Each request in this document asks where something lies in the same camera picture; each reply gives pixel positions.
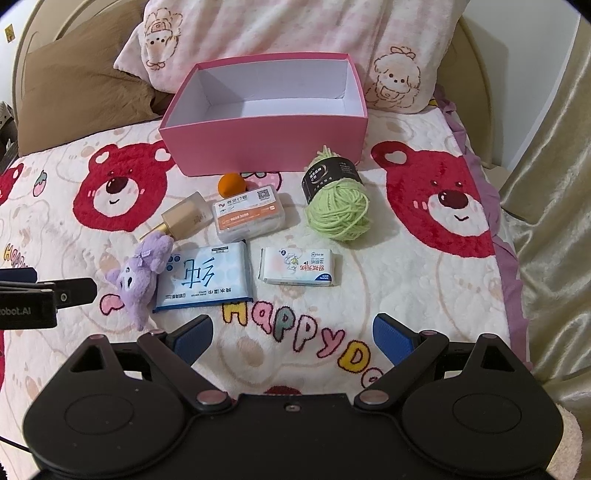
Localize purple plush toy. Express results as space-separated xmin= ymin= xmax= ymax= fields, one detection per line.
xmin=105 ymin=231 xmax=174 ymax=331

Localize blue wet wipes pack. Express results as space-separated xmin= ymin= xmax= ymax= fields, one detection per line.
xmin=153 ymin=241 xmax=253 ymax=313

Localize foundation bottle gold cap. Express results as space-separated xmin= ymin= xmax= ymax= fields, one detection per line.
xmin=140 ymin=192 xmax=212 ymax=241

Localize white tissue pack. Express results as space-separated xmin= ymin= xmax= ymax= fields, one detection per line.
xmin=259 ymin=247 xmax=335 ymax=287

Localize clear floss pick box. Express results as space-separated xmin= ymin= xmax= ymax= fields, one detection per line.
xmin=212 ymin=185 xmax=286 ymax=243

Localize green yarn ball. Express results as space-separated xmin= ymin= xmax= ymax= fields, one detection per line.
xmin=301 ymin=145 xmax=370 ymax=242

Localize orange makeup sponge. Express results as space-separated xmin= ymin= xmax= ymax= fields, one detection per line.
xmin=217 ymin=173 xmax=247 ymax=199

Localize pink cardboard box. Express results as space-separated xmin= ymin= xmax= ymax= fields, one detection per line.
xmin=159 ymin=52 xmax=369 ymax=177

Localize bear print blanket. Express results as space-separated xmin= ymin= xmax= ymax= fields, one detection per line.
xmin=1 ymin=95 xmax=529 ymax=479

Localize olive green curtain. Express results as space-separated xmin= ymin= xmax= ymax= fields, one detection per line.
xmin=500 ymin=18 xmax=591 ymax=416

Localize brown pillow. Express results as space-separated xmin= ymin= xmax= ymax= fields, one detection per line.
xmin=17 ymin=1 xmax=172 ymax=156

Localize beige headboard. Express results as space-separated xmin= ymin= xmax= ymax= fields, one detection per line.
xmin=11 ymin=0 xmax=494 ymax=169

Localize pink cartoon pillow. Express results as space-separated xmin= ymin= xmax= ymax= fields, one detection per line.
xmin=113 ymin=0 xmax=468 ymax=113

